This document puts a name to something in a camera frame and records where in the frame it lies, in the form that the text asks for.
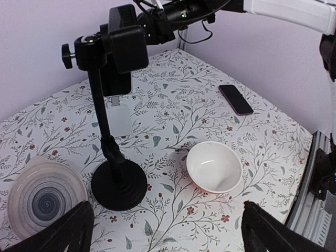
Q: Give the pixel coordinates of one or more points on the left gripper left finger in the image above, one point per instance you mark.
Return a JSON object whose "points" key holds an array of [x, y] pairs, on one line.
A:
{"points": [[72, 232]]}

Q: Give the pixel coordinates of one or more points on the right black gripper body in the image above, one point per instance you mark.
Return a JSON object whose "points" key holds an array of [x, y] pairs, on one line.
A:
{"points": [[156, 32]]}

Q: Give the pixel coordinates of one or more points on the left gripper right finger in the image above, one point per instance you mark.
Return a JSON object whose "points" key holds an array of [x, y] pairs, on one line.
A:
{"points": [[262, 232]]}

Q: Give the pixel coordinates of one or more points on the tall black phone stand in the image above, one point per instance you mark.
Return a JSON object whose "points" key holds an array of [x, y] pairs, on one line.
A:
{"points": [[109, 57]]}

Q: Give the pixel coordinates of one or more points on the purple-backed black phone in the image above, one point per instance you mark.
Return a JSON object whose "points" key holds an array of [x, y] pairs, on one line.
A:
{"points": [[236, 100]]}

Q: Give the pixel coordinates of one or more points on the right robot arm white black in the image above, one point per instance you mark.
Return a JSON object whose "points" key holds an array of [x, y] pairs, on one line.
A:
{"points": [[161, 20]]}

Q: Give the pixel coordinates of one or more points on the white folding phone stand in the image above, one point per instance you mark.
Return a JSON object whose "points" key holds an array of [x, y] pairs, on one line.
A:
{"points": [[119, 118]]}

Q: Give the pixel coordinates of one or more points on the swirl patterned plate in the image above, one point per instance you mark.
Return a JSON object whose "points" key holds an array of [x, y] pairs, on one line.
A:
{"points": [[43, 193]]}

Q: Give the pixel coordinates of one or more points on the white bowl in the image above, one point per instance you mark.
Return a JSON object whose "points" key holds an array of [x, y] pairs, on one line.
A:
{"points": [[214, 167]]}

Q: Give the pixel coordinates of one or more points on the floral patterned table mat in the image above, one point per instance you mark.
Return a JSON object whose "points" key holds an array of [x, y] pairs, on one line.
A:
{"points": [[175, 103]]}

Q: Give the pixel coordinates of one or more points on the front aluminium rail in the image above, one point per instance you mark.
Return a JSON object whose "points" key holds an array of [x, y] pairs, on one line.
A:
{"points": [[310, 217]]}

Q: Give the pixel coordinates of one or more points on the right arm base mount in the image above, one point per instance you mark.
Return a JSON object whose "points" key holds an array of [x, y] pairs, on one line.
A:
{"points": [[323, 172]]}

